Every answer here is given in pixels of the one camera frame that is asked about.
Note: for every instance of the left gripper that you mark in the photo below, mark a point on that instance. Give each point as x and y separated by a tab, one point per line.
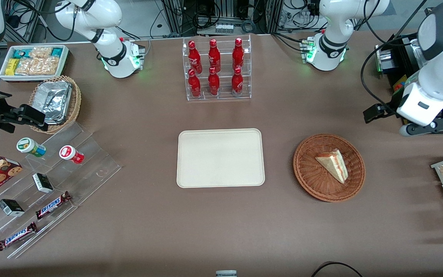
390	106

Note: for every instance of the triangular sandwich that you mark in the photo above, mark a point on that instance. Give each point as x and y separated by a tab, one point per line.
333	165

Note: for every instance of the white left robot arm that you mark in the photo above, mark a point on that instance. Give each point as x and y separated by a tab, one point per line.
329	42

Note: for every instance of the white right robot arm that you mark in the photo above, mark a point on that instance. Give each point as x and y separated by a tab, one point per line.
110	42

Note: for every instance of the light wicker basket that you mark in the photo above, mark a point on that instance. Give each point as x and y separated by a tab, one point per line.
76	104

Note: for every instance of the round brown wicker basket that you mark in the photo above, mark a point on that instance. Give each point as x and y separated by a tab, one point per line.
313	181

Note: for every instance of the cream rectangular tray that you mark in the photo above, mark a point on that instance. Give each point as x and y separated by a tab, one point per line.
220	157

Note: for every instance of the green lid cup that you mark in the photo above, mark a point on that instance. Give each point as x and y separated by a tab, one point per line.
29	146

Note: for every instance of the aluminium foil container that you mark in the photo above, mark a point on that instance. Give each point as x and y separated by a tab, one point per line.
54	102

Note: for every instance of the yellow emergency stop box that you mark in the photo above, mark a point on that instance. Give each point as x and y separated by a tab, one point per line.
399	84

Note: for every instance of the red lid cup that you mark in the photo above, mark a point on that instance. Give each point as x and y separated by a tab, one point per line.
69	153

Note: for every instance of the clear rice cracker bag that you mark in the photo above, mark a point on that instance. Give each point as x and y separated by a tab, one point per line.
37	66
40	52

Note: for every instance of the white rectangular snack bin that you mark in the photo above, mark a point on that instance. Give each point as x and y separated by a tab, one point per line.
2	75

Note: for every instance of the yellow snack packet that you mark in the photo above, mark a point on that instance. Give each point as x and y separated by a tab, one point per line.
12	67

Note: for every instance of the small black box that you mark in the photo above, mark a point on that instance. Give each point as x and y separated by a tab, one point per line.
43	183
10	207

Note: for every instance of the teal snack packet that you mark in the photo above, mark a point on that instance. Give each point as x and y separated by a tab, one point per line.
21	54
57	52

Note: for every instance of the clear acrylic stepped shelf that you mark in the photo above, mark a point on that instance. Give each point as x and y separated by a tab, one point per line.
90	173

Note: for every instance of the Snickers bar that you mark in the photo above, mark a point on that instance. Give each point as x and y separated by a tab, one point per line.
52	205
17	236

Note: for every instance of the red cola bottle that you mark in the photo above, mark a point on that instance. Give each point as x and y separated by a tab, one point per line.
214	84
238	55
237	82
214	57
194	85
194	57

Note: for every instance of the clear acrylic bottle rack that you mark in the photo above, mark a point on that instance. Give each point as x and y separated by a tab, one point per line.
223	98

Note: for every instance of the white power strip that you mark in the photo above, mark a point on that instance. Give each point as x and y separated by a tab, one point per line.
224	29

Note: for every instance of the aluminium equipment rack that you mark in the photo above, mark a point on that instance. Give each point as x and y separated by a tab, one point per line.
190	15

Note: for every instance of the small grey table edge object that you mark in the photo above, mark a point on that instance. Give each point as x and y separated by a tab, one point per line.
226	274

